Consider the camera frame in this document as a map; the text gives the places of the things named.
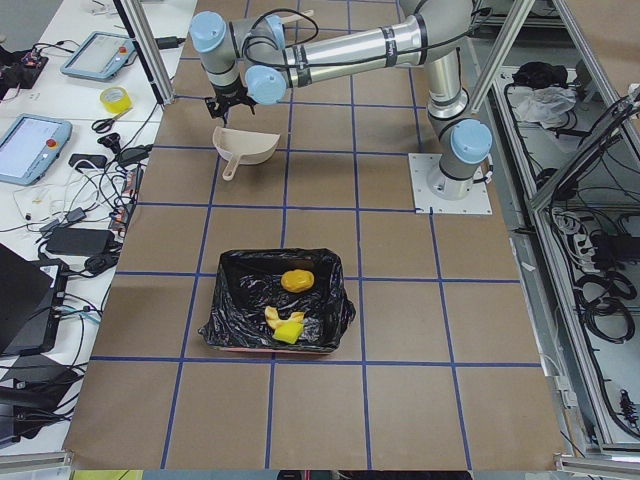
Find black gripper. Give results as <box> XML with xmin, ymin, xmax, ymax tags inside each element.
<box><xmin>204</xmin><ymin>84</ymin><xmax>257</xmax><ymax>127</ymax></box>

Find beige plastic dustpan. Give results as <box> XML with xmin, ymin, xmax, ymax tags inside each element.
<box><xmin>212</xmin><ymin>126</ymin><xmax>280</xmax><ymax>181</ymax></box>

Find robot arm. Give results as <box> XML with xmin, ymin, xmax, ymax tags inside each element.
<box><xmin>189</xmin><ymin>1</ymin><xmax>493</xmax><ymax>201</ymax></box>

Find bin with black bag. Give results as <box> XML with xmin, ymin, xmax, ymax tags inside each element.
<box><xmin>199</xmin><ymin>248</ymin><xmax>356</xmax><ymax>354</ymax></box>

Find yellow tape roll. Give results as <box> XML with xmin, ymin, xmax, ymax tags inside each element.
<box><xmin>100</xmin><ymin>86</ymin><xmax>132</xmax><ymax>114</ymax></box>

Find upper blue teach pendant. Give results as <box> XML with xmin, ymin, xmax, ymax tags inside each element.
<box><xmin>60</xmin><ymin>31</ymin><xmax>136</xmax><ymax>82</ymax></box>

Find blue teach pendant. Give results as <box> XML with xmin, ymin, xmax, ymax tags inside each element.
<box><xmin>1</xmin><ymin>114</ymin><xmax>73</xmax><ymax>186</ymax></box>
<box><xmin>60</xmin><ymin>31</ymin><xmax>136</xmax><ymax>82</ymax></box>

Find brown potato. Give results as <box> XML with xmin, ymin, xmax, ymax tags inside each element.
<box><xmin>280</xmin><ymin>269</ymin><xmax>315</xmax><ymax>293</ymax></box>

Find black power adapter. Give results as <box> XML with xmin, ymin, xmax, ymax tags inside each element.
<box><xmin>45</xmin><ymin>228</ymin><xmax>115</xmax><ymax>256</ymax></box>

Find lower blue teach pendant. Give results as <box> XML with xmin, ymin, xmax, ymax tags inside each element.
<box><xmin>1</xmin><ymin>114</ymin><xmax>73</xmax><ymax>186</ymax></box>

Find curved pale bread piece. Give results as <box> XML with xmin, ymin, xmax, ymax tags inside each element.
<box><xmin>263</xmin><ymin>305</ymin><xmax>306</xmax><ymax>331</ymax></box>

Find yellow sponge piece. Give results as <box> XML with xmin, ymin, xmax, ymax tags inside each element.
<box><xmin>273</xmin><ymin>322</ymin><xmax>304</xmax><ymax>345</ymax></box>

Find black laptop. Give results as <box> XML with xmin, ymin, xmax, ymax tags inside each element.
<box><xmin>1</xmin><ymin>246</ymin><xmax>69</xmax><ymax>357</ymax></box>

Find black cloth bundle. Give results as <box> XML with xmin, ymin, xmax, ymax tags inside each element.
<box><xmin>512</xmin><ymin>62</ymin><xmax>568</xmax><ymax>89</ymax></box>

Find crumpled white cloth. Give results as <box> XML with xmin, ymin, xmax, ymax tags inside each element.
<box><xmin>514</xmin><ymin>86</ymin><xmax>577</xmax><ymax>129</ymax></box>

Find black handled scissors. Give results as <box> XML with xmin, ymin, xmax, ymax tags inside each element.
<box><xmin>91</xmin><ymin>109</ymin><xmax>129</xmax><ymax>134</ymax></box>

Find aluminium frame post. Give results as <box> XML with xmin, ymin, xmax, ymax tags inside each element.
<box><xmin>114</xmin><ymin>0</ymin><xmax>175</xmax><ymax>106</ymax></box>

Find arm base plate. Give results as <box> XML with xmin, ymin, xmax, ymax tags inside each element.
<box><xmin>408</xmin><ymin>153</ymin><xmax>493</xmax><ymax>216</ymax></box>

